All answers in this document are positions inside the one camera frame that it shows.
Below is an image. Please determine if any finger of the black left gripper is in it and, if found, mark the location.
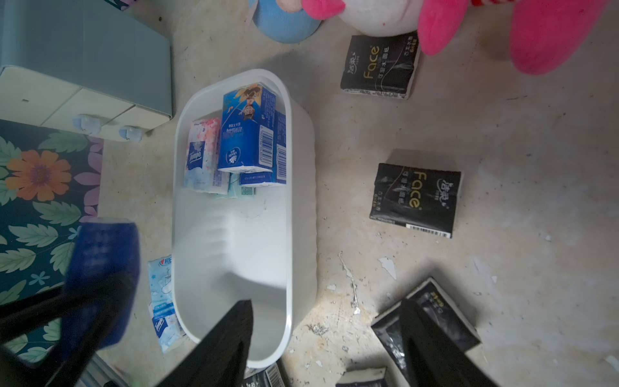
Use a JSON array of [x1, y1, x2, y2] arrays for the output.
[[0, 275, 139, 387]]

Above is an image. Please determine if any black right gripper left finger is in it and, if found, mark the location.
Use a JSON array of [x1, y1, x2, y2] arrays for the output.
[[159, 300, 253, 386]]

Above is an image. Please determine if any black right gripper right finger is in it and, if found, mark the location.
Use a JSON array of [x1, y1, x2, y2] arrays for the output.
[[400, 300, 496, 386]]

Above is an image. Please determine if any white plastic storage box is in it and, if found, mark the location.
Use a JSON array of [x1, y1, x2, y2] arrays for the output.
[[172, 69, 318, 369]]

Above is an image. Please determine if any teal cartoon tissue pack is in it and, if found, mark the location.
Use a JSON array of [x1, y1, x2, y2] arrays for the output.
[[227, 174, 256, 198]]

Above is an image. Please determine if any pink floral Tempo tissue pack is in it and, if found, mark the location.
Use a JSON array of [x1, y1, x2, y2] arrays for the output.
[[184, 117, 230, 195]]

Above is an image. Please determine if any dark blue Tempo tissue pack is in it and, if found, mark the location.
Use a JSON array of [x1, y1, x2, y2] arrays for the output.
[[239, 110, 289, 188]]

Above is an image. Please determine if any blue cartoon tissue pack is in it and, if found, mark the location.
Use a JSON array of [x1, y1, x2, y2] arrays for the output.
[[218, 83, 277, 174]]

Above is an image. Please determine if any black Face tissue pack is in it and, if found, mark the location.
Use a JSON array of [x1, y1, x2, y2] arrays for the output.
[[335, 367, 388, 387], [242, 360, 291, 387], [371, 277, 481, 383], [340, 32, 420, 99], [369, 163, 462, 239]]

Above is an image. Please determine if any pink white Tempo pack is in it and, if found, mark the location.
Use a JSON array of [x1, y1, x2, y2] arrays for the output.
[[152, 313, 186, 354]]

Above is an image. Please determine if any light blue Cinnamoroll tissue pack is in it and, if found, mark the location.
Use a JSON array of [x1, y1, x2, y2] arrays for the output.
[[148, 256, 176, 322]]

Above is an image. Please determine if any small blue-top drawer cabinet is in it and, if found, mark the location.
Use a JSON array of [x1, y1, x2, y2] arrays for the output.
[[1, 1, 173, 141]]

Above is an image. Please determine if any white pink plush toy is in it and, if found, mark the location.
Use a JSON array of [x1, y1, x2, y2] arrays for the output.
[[294, 0, 608, 75]]

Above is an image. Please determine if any baby doll plush toy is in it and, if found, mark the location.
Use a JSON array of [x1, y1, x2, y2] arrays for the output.
[[248, 0, 322, 45]]

